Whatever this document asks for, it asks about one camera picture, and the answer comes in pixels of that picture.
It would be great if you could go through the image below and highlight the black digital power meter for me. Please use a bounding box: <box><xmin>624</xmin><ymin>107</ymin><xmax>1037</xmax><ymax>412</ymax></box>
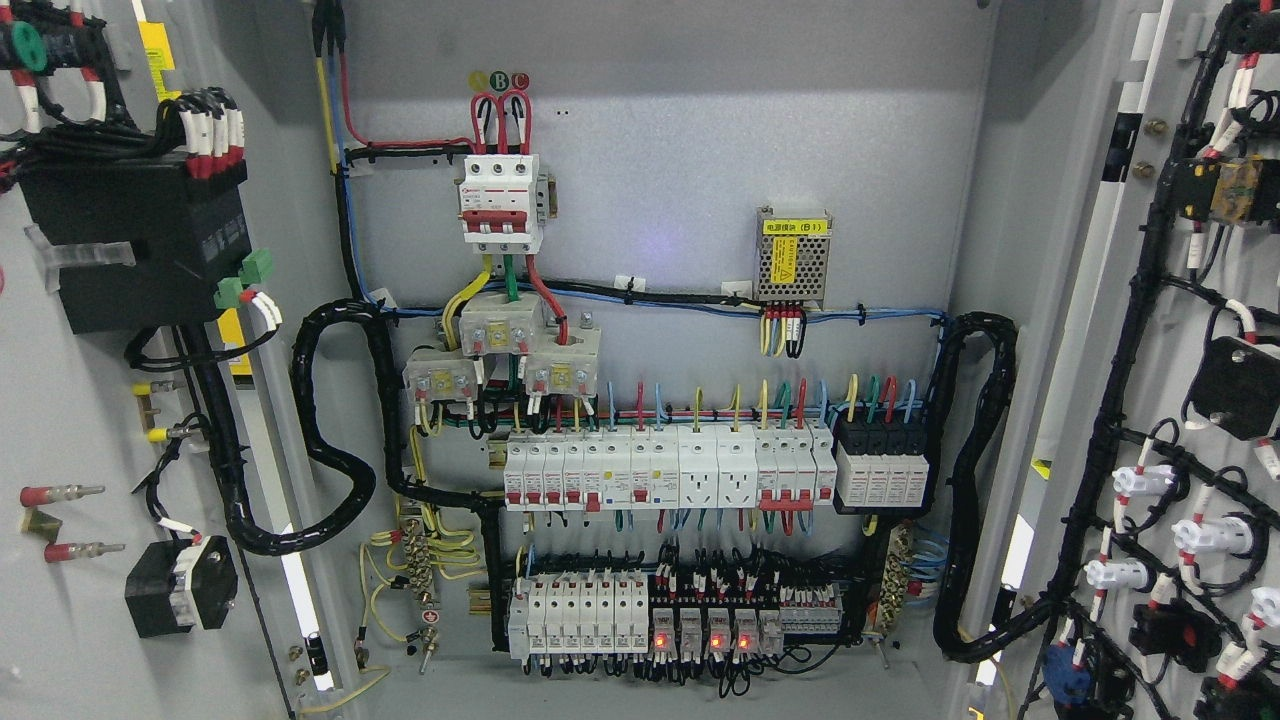
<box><xmin>19</xmin><ymin>152</ymin><xmax>273</xmax><ymax>334</ymax></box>

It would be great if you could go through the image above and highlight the brass ground bar right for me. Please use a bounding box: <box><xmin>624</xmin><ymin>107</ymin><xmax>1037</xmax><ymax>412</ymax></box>
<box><xmin>872</xmin><ymin>521</ymin><xmax>913</xmax><ymax>637</ymax></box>

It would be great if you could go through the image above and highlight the black surge protector block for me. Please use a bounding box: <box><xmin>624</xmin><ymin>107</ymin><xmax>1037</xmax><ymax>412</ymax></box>
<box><xmin>835</xmin><ymin>415</ymin><xmax>933</xmax><ymax>518</ymax></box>

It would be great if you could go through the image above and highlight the grey cabinet door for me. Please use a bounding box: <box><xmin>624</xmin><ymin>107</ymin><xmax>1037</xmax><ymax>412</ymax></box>
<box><xmin>3</xmin><ymin>1</ymin><xmax>361</xmax><ymax>719</ymax></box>
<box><xmin>934</xmin><ymin>1</ymin><xmax>1277</xmax><ymax>719</ymax></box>

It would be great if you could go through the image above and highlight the brass ground bar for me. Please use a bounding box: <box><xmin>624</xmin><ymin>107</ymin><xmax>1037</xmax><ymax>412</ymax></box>
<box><xmin>872</xmin><ymin>521</ymin><xmax>913</xmax><ymax>637</ymax></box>
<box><xmin>397</xmin><ymin>498</ymin><xmax>442</xmax><ymax>675</ymax></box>

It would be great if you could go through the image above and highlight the red test terminal block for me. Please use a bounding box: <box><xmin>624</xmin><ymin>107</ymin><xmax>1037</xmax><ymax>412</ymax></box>
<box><xmin>20</xmin><ymin>484</ymin><xmax>127</xmax><ymax>564</ymax></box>

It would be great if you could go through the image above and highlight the lower relay terminal row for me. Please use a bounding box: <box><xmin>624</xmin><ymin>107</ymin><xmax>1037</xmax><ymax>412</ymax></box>
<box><xmin>506</xmin><ymin>546</ymin><xmax>847</xmax><ymax>678</ymax></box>

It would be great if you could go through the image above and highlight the white current transformer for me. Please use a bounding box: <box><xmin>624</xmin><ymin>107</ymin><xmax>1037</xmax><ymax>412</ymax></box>
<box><xmin>524</xmin><ymin>327</ymin><xmax>602</xmax><ymax>398</ymax></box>
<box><xmin>458</xmin><ymin>291</ymin><xmax>545</xmax><ymax>357</ymax></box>
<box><xmin>403</xmin><ymin>347</ymin><xmax>483</xmax><ymax>404</ymax></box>

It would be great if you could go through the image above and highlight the black left cable conduit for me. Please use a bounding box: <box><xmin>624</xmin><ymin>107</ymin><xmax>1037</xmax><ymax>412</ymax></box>
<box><xmin>186</xmin><ymin>299</ymin><xmax>506</xmax><ymax>651</ymax></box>

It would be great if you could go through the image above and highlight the white breaker and socket row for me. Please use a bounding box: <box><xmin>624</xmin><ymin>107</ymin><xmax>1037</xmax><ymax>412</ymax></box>
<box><xmin>503</xmin><ymin>421</ymin><xmax>837</xmax><ymax>512</ymax></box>

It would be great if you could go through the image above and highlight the red white main breaker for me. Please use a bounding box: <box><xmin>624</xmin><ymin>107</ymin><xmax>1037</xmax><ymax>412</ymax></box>
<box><xmin>460</xmin><ymin>154</ymin><xmax>543</xmax><ymax>255</ymax></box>

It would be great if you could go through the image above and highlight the white current transformer left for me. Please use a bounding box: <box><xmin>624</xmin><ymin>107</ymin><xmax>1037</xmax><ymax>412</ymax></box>
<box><xmin>403</xmin><ymin>347</ymin><xmax>483</xmax><ymax>404</ymax></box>

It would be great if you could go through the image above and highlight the brass ground bar left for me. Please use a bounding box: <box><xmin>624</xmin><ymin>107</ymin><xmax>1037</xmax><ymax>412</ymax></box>
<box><xmin>397</xmin><ymin>498</ymin><xmax>442</xmax><ymax>675</ymax></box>

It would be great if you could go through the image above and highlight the metal mesh power supply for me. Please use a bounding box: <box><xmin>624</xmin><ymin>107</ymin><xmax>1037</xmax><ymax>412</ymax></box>
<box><xmin>751</xmin><ymin>204</ymin><xmax>832</xmax><ymax>307</ymax></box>

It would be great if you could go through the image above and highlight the white current transformer middle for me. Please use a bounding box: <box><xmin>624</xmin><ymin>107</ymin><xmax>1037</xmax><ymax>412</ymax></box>
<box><xmin>458</xmin><ymin>291</ymin><xmax>545</xmax><ymax>357</ymax></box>

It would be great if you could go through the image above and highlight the white current transformer right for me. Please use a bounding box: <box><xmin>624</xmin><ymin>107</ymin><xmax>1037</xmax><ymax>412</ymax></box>
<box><xmin>524</xmin><ymin>327</ymin><xmax>602</xmax><ymax>398</ymax></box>

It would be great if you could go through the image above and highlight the yellow test terminal block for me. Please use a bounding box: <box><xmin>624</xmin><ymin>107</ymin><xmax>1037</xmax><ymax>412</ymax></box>
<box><xmin>131</xmin><ymin>379</ymin><xmax>207</xmax><ymax>446</ymax></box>

